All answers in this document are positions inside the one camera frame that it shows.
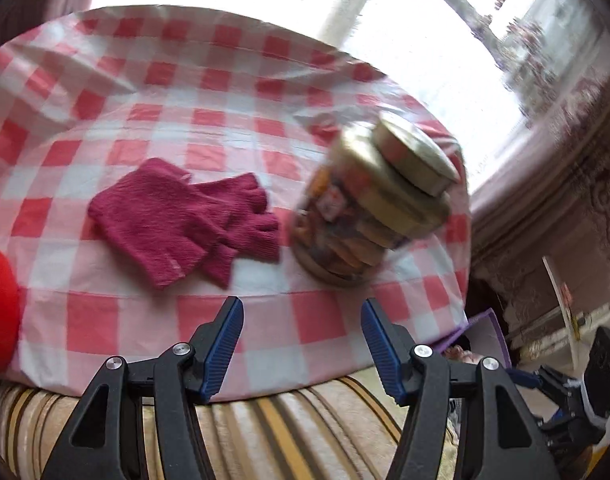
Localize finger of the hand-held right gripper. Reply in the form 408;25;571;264
538;407;586;448
508;367;561;396

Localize white window frame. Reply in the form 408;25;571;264
315;0;516;71

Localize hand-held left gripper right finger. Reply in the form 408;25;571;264
360;298;561;480

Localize purple box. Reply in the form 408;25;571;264
430;309;513;368

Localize magenta fingerless glove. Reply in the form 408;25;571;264
87;157;270;291
202;210;282;290

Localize floral lace curtain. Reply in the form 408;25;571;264
420;0;606;121

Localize striped velvet cushion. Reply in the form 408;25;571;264
0;370;461;480

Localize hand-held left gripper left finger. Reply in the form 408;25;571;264
49;296;246;480

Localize red checkered tablecloth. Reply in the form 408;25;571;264
0;4;473;403

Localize clear snack jar metal lid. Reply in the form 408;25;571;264
289;110;463;288

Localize white printed card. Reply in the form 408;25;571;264
542;256;586;376

